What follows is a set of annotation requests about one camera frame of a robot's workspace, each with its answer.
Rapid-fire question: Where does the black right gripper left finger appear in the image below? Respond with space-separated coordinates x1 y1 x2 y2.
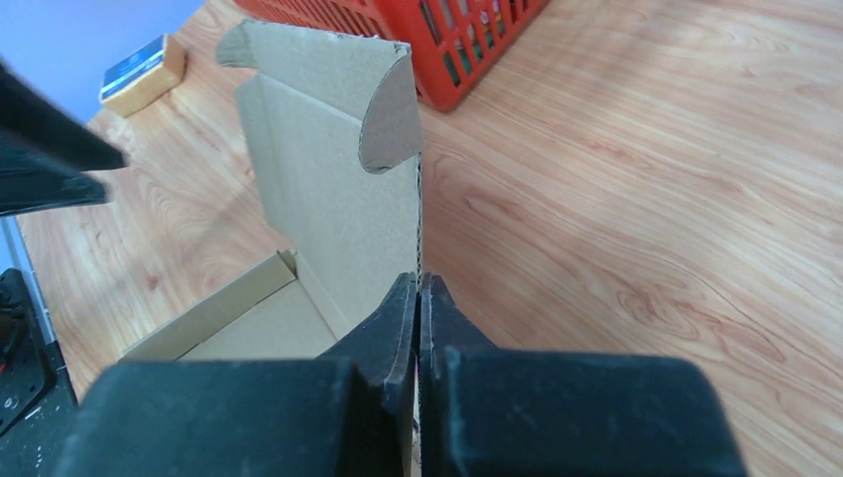
52 273 417 476

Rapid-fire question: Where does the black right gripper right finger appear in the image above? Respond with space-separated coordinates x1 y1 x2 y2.
420 274 748 476

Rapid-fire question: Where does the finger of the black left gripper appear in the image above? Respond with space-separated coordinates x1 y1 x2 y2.
1 142 109 217
1 68 127 171

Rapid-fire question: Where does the brown cardboard paper box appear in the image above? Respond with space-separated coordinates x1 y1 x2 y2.
124 20 422 361

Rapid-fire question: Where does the blue yellow small box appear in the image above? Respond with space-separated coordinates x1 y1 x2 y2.
98 34 187 117

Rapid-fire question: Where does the red plastic shopping basket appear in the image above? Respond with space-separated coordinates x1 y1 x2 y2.
235 0 547 112

